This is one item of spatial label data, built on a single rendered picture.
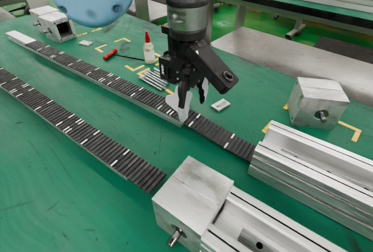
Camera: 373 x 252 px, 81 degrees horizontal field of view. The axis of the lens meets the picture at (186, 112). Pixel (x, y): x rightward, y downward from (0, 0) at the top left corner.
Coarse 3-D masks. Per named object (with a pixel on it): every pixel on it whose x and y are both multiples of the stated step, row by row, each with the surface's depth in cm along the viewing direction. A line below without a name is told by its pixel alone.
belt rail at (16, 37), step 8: (8, 32) 98; (16, 32) 98; (16, 40) 94; (24, 40) 91; (32, 40) 91; (96, 80) 72; (104, 88) 71; (112, 88) 68; (120, 96) 67; (128, 96) 64; (136, 104) 64; (144, 104) 62; (152, 112) 62; (160, 112) 59; (168, 120) 59; (176, 120) 57
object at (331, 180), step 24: (264, 144) 42; (288, 144) 46; (312, 144) 42; (264, 168) 43; (288, 168) 39; (312, 168) 38; (336, 168) 42; (360, 168) 39; (288, 192) 43; (312, 192) 39; (336, 192) 36; (360, 192) 35; (336, 216) 39; (360, 216) 36
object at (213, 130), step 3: (213, 126) 55; (216, 126) 55; (219, 126) 55; (210, 129) 54; (213, 129) 54; (216, 129) 54; (219, 129) 55; (210, 132) 53; (213, 132) 54; (216, 132) 54; (204, 135) 53; (207, 135) 52; (210, 135) 53; (213, 135) 53; (210, 138) 52
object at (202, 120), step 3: (201, 117) 56; (198, 120) 55; (201, 120) 56; (204, 120) 56; (195, 123) 55; (198, 123) 55; (201, 123) 55; (204, 123) 55; (192, 126) 54; (195, 126) 54; (198, 126) 54; (201, 126) 55; (195, 129) 53; (198, 129) 54
